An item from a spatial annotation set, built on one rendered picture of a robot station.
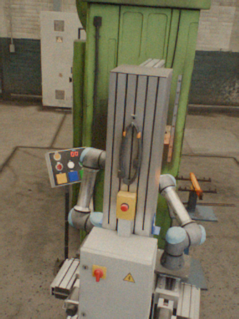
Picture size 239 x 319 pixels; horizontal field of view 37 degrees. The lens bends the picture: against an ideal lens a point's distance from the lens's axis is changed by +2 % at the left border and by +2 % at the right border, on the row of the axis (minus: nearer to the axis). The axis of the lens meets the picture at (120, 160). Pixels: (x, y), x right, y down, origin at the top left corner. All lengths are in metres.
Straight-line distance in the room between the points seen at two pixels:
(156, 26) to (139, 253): 1.92
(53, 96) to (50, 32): 1.35
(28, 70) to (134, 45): 6.30
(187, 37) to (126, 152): 1.66
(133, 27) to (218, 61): 6.36
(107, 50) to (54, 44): 5.36
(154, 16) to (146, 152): 1.62
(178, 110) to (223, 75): 6.18
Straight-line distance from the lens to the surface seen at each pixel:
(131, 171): 1.70
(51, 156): 2.89
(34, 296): 3.33
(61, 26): 8.26
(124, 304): 1.86
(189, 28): 3.13
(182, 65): 3.14
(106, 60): 3.02
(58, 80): 8.42
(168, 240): 2.25
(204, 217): 3.16
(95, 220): 2.29
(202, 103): 9.38
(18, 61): 9.19
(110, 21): 3.00
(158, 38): 3.08
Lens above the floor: 2.28
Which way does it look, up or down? 23 degrees down
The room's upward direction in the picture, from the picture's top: 4 degrees clockwise
